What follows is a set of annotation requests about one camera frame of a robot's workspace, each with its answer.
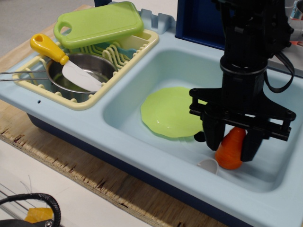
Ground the orange toy carrot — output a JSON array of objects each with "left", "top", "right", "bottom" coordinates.
[{"left": 215, "top": 127, "right": 246, "bottom": 170}]

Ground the yellow handled toy knife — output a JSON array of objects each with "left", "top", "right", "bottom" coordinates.
[{"left": 30, "top": 34, "right": 102, "bottom": 92}]

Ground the metal wire pot handle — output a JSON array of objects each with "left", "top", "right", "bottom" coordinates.
[{"left": 0, "top": 70, "right": 48, "bottom": 82}]

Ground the stainless steel pot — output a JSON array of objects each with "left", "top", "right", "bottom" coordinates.
[{"left": 46, "top": 53, "right": 117, "bottom": 102}]

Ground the teal plastic dish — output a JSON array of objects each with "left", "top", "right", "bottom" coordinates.
[{"left": 95, "top": 42, "right": 137, "bottom": 59}]

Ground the light blue toy sink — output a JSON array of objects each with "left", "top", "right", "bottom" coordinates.
[{"left": 0, "top": 9, "right": 303, "bottom": 227}]

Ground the cream dish drying rack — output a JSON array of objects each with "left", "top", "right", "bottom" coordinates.
[{"left": 16, "top": 29, "right": 159, "bottom": 110}]

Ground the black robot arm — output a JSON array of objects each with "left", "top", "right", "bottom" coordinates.
[{"left": 189, "top": 0, "right": 296, "bottom": 162}]

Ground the green plastic plate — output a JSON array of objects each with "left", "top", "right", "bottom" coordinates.
[{"left": 141, "top": 87, "right": 203, "bottom": 138}]

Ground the dark blue plastic box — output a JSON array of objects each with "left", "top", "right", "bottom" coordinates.
[{"left": 175, "top": 0, "right": 225, "bottom": 50}]

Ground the yellow tape piece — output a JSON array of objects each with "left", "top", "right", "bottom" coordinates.
[{"left": 24, "top": 208, "right": 53, "bottom": 224}]

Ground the green plastic cutting board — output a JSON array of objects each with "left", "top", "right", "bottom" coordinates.
[{"left": 53, "top": 1, "right": 143, "bottom": 49}]

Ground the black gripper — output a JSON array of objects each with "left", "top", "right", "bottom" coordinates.
[{"left": 189, "top": 88, "right": 296, "bottom": 162}]

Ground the grey toy faucet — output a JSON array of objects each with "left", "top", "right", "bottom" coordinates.
[{"left": 267, "top": 0, "right": 303, "bottom": 78}]

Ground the black braided cable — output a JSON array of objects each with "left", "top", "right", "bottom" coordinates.
[{"left": 0, "top": 193, "right": 62, "bottom": 225}]

